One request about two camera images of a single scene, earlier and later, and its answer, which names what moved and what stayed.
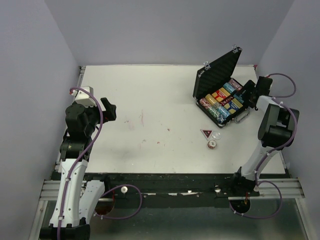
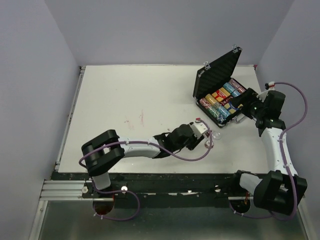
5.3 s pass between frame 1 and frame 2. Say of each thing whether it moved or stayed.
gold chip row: stayed
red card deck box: stayed
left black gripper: moved
